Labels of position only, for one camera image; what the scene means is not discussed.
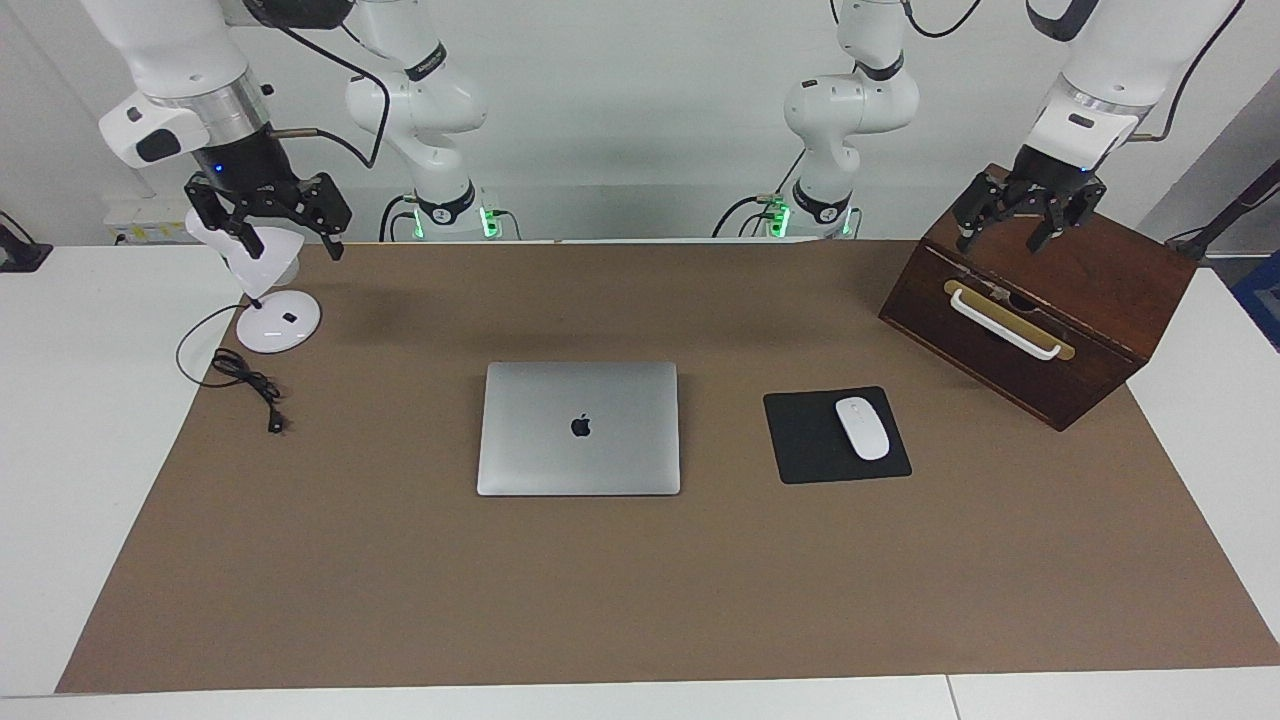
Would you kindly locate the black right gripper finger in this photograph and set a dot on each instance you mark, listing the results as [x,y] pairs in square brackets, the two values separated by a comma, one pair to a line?
[232,228]
[332,215]

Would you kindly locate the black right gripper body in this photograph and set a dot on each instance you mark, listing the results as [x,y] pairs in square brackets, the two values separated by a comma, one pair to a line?
[250,170]

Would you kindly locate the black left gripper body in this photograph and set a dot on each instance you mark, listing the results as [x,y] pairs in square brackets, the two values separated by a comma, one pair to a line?
[1055,175]

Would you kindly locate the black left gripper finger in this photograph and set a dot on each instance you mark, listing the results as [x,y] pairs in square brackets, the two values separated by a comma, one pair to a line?
[1065,220]
[978,215]

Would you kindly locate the silver grey laptop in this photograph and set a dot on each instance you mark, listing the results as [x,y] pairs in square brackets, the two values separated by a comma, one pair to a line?
[600,450]

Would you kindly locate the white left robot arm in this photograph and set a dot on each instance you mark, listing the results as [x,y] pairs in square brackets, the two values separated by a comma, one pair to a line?
[850,105]

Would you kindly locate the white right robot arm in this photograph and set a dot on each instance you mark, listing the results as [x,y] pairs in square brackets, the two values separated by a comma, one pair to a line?
[430,100]

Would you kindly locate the brown wooden box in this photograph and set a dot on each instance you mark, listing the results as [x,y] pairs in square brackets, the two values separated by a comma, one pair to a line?
[1100,290]

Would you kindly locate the white desk lamp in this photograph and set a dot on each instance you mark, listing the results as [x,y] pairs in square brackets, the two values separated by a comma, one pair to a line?
[280,325]

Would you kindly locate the black slanted stand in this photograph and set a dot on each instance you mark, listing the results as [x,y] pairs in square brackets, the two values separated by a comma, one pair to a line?
[1230,215]

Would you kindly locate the blue object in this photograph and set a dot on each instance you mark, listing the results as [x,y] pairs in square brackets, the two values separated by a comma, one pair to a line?
[1262,300]

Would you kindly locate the white computer mouse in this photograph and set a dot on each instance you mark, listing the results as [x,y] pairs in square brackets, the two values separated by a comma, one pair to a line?
[862,430]

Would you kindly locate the black mouse pad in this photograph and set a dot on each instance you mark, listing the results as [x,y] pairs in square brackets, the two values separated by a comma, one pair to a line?
[800,440]

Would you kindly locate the brown table mat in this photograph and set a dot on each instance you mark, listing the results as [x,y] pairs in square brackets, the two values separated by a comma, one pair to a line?
[700,600]

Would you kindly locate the white wall power strip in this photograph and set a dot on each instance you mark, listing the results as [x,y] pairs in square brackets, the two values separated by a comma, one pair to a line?
[140,215]

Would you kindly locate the black table clamp mount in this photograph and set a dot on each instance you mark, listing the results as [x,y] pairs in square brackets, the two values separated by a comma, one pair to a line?
[20,255]

